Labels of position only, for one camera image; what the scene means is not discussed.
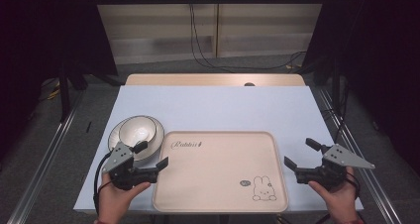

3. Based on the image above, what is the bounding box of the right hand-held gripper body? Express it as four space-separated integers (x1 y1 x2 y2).
294 143 376 189

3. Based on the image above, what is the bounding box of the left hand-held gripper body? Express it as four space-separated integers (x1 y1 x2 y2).
101 141 159 191

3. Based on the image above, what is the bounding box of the person's right hand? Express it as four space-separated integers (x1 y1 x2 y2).
308 166 361 224

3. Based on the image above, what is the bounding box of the person's left hand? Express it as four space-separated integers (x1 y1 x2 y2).
96 172 152 224

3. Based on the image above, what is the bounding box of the white bowl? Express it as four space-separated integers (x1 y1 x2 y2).
118 115 158 150

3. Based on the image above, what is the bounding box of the beige tray with rabbit print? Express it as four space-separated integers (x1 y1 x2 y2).
152 130 289 214

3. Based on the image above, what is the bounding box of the white table cover sheet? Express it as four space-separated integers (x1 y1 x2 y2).
72 84 365 215

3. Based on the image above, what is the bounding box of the black metal stand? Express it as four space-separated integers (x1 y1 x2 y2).
58 59 72 122

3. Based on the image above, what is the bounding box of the wooden table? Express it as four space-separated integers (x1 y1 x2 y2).
124 72 306 87

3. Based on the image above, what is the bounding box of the dark curtain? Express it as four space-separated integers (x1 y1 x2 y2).
303 0 420 168
0 0 119 159

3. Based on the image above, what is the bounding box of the black metal crossbar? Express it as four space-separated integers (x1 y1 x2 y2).
93 0 330 6

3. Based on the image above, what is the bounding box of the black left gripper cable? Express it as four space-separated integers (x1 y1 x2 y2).
93 152 113 216

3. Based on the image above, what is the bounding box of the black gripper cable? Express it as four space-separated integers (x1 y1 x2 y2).
93 152 113 216
345 169 362 200

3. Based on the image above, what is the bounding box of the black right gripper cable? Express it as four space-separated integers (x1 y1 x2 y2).
345 169 362 200

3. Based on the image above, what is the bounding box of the aluminium floor rail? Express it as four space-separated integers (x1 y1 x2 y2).
317 87 403 224
6 89 85 224

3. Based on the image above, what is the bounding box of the yellow cable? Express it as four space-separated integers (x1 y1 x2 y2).
46 83 62 101

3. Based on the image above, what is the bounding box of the black power cable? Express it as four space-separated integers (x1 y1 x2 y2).
188 2 308 72

